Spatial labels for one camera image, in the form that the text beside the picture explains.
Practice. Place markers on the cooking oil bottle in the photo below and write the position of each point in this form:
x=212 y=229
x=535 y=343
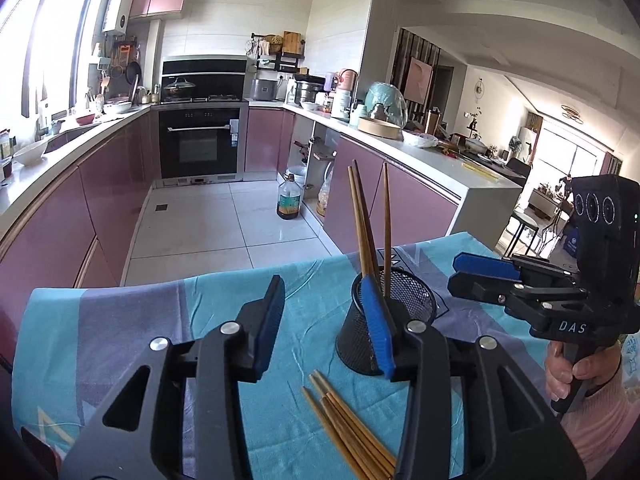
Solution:
x=289 y=200

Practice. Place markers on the wall clock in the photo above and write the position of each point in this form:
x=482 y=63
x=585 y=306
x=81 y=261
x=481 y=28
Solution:
x=480 y=89

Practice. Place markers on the white plastic bag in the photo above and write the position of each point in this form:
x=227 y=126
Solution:
x=420 y=139

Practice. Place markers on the round ceiling lamp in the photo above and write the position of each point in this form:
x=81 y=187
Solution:
x=571 y=113

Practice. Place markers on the white basin in cabinet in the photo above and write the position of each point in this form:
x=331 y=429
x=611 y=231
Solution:
x=297 y=175

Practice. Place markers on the steel steamer pot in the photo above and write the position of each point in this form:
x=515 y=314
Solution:
x=309 y=94

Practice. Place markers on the round bamboo steamer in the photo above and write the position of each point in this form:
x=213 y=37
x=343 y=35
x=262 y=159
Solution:
x=380 y=128

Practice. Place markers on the hanging black frying pan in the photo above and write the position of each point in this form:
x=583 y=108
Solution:
x=133 y=73

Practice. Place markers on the pink base cabinets long row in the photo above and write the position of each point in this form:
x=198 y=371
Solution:
x=75 y=210

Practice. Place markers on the black range hood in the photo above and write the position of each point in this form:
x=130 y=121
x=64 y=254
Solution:
x=210 y=72

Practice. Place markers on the red bowl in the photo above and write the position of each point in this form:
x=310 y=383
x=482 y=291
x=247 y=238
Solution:
x=85 y=119

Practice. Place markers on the white jar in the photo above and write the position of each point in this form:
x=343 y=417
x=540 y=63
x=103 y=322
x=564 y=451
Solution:
x=342 y=104

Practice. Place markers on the teal plastic bag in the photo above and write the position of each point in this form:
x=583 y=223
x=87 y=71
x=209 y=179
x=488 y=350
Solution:
x=387 y=97

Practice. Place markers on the black mesh utensil holder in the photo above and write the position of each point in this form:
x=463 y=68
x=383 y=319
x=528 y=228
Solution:
x=357 y=342

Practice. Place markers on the white water heater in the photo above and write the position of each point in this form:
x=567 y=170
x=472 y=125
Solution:
x=119 y=7

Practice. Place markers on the clear plastic bag of food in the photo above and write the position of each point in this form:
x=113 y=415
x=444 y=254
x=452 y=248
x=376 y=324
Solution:
x=325 y=197

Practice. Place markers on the white ceramic bowl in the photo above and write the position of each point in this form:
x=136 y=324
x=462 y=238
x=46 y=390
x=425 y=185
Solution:
x=30 y=152

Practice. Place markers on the black built-in oven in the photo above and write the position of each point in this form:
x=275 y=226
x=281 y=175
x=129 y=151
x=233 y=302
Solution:
x=200 y=145

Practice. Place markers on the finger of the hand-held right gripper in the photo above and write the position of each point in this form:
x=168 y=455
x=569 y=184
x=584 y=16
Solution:
x=475 y=287
x=482 y=264

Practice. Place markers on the teal and grey printed tablecloth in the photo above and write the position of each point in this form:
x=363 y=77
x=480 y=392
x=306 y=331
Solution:
x=150 y=300

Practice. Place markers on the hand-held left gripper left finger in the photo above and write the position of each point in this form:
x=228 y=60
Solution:
x=267 y=330

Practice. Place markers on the pink kettle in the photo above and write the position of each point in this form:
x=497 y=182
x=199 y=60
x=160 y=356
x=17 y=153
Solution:
x=346 y=80

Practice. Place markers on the cluttered dining table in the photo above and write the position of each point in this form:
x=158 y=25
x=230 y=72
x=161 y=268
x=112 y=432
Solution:
x=500 y=162

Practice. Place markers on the yellow strip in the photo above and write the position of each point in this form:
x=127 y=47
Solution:
x=480 y=170

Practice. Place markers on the kitchen window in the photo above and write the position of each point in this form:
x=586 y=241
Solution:
x=45 y=35

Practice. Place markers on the pink wall painting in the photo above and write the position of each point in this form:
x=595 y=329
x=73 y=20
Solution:
x=419 y=81

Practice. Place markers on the blue bag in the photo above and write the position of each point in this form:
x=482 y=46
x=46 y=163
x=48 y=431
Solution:
x=573 y=246

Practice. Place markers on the black wall rack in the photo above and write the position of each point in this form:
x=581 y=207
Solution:
x=290 y=61

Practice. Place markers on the black dining chair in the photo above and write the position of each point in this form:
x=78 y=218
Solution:
x=522 y=220

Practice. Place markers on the wok with glass lid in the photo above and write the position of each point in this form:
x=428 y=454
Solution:
x=178 y=89

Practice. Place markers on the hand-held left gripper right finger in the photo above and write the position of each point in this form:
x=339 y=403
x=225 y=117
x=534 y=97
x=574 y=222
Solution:
x=377 y=320

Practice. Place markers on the person's right forearm pink sleeve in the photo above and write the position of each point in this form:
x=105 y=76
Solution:
x=600 y=425

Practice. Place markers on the person's right hand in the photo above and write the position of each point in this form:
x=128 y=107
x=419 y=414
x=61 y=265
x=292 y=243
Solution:
x=556 y=375

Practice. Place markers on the silver rice cooker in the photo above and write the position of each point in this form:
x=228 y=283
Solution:
x=264 y=90

